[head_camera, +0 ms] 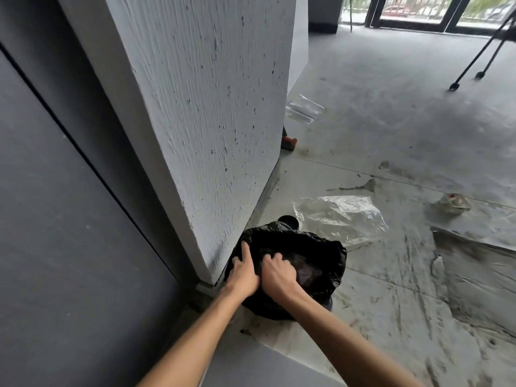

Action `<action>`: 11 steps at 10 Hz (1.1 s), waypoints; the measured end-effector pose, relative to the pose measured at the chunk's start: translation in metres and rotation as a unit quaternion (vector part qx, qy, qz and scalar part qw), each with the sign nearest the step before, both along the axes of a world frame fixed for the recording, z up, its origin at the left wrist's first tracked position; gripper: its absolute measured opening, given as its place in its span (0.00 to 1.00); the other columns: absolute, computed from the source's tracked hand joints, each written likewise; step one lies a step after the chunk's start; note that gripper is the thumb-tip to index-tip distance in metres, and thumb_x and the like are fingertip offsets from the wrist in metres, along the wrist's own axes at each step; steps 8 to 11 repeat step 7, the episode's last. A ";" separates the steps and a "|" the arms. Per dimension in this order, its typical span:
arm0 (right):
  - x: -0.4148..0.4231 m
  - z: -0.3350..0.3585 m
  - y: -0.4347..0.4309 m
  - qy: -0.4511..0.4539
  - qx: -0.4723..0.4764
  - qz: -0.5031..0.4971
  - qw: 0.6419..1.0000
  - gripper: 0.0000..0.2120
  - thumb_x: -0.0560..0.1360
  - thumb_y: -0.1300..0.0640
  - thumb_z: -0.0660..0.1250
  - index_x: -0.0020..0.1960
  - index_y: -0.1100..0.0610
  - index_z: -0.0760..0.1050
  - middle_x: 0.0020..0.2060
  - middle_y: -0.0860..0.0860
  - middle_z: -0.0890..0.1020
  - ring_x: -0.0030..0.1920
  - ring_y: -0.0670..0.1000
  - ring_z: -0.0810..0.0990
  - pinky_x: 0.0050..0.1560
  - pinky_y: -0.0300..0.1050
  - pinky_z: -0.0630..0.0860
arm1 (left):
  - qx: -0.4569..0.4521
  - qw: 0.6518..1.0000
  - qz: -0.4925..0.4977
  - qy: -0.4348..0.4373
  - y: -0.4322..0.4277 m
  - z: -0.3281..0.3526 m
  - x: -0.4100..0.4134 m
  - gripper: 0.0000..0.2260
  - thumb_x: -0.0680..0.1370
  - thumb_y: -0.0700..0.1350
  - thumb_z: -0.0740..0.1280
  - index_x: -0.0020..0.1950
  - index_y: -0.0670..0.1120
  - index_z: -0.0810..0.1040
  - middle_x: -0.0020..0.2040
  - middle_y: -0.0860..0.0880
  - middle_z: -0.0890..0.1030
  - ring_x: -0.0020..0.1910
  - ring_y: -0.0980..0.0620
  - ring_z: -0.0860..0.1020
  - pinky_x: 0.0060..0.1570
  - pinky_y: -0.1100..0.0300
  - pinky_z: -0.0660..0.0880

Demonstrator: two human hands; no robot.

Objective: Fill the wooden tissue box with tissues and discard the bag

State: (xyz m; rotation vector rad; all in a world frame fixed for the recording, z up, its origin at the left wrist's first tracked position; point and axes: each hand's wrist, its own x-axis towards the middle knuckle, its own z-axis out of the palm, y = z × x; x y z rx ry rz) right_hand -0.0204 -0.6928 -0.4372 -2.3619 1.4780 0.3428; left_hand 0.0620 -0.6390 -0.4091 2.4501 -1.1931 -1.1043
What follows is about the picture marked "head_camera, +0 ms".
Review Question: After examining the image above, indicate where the person's right hand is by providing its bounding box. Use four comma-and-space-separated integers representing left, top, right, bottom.
260, 252, 304, 307

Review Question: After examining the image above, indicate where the person's left hand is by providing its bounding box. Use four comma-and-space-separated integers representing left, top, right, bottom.
223, 241, 260, 300

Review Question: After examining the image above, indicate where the black garbage bag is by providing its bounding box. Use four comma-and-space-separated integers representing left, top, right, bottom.
224, 221, 348, 322

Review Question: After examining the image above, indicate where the person's right forearm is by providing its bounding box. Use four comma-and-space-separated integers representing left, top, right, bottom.
283, 290, 428, 387

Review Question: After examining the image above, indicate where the person's left forearm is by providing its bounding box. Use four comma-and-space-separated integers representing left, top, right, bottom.
136, 287, 244, 387

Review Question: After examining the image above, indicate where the large clear plastic bag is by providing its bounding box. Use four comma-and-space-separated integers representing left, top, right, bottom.
293, 195, 389, 248

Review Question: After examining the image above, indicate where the orange tool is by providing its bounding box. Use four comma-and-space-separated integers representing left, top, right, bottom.
281, 126, 298, 151

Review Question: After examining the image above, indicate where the small clear plastic bag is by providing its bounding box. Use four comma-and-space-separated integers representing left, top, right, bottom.
285, 94, 325, 125

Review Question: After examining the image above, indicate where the crumpled clear wrapper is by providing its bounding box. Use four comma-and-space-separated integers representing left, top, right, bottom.
435, 193, 471, 215

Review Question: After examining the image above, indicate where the black framed glass door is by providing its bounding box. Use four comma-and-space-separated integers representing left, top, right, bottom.
341, 0, 516, 36

